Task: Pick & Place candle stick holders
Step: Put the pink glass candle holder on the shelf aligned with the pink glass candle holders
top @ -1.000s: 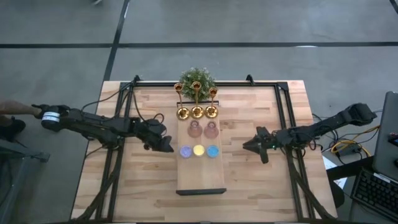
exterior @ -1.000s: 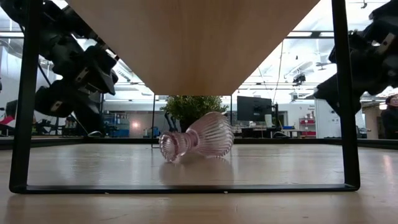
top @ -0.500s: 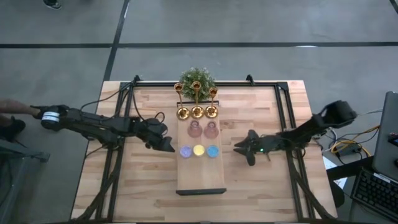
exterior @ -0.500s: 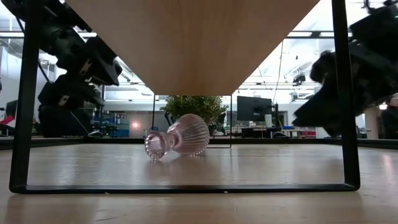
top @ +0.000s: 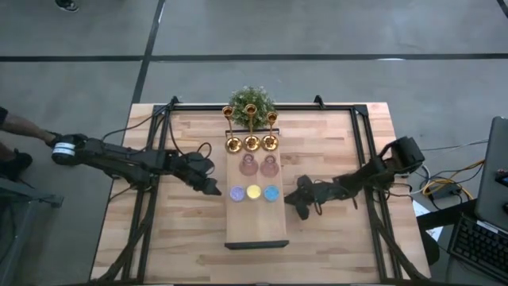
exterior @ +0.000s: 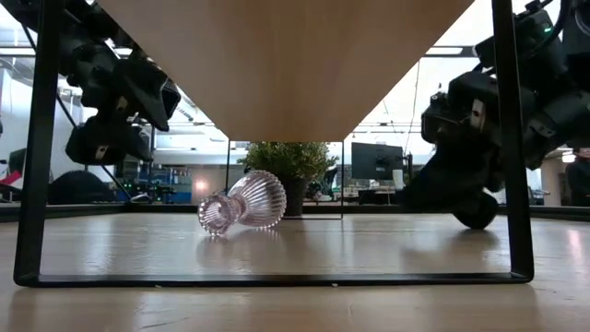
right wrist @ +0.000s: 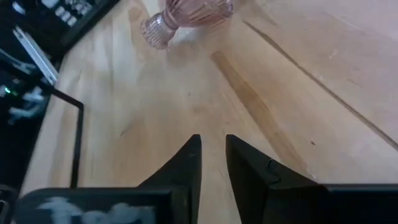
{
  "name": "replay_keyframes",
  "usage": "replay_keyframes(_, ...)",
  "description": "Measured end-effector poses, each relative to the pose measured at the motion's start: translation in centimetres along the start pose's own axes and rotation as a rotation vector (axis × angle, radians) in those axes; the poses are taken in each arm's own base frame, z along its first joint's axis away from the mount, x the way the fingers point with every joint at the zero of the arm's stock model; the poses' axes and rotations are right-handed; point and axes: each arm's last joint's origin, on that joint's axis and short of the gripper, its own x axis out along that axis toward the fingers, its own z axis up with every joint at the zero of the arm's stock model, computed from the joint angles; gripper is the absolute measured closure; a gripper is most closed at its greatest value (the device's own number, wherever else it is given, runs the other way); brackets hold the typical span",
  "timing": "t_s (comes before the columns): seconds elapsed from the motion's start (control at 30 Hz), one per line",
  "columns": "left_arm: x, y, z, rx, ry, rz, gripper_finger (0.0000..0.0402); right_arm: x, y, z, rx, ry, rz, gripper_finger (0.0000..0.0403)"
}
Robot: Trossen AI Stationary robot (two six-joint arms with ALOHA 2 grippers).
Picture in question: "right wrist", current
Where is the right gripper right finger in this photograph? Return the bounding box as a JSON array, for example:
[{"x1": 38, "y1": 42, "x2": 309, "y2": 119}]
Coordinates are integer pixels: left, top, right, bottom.
[{"x1": 225, "y1": 134, "x2": 327, "y2": 224}]

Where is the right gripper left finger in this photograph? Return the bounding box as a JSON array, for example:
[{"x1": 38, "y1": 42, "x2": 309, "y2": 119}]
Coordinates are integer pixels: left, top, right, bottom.
[{"x1": 138, "y1": 134, "x2": 202, "y2": 224}]

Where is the pink ribbed glass candle holder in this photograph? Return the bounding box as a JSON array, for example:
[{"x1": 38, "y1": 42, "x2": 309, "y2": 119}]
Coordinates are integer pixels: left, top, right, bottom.
[{"x1": 139, "y1": 0, "x2": 234, "y2": 50}]

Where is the white strip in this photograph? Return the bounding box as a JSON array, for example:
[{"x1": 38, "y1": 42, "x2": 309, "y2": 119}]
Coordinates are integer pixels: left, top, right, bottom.
[{"x1": 12, "y1": 26, "x2": 60, "y2": 85}]

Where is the black panel with white keys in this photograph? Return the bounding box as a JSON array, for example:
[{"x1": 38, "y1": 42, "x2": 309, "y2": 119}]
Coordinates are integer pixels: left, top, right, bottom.
[{"x1": 0, "y1": 0, "x2": 121, "y2": 60}]

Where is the thin black metal bracket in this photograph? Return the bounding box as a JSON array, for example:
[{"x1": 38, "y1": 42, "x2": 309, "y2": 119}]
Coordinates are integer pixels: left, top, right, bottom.
[{"x1": 51, "y1": 86, "x2": 85, "y2": 189}]

